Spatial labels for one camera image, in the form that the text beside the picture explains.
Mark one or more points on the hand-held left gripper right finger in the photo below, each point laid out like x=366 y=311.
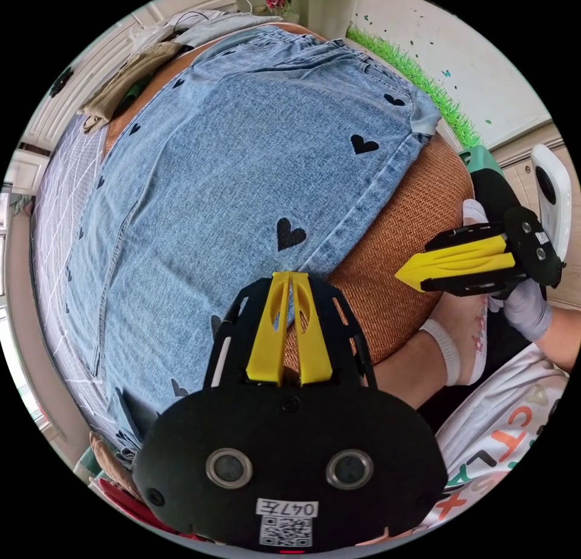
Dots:
x=312 y=336

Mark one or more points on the pink flower bouquet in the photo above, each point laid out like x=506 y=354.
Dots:
x=277 y=0

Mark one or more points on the person's body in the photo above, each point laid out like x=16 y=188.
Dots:
x=494 y=432

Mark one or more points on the blue denim skirt with hearts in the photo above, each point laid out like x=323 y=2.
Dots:
x=218 y=195

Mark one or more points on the person's right hand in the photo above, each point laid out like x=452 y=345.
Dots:
x=529 y=311

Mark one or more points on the person's right forearm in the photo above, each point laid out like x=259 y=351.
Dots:
x=560 y=341

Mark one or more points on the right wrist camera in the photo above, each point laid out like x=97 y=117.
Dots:
x=554 y=191

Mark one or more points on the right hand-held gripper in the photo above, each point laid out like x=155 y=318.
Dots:
x=538 y=263

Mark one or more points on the pile of clothes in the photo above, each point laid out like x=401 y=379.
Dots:
x=129 y=82
x=111 y=466

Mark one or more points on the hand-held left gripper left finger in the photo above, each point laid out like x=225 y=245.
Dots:
x=268 y=332

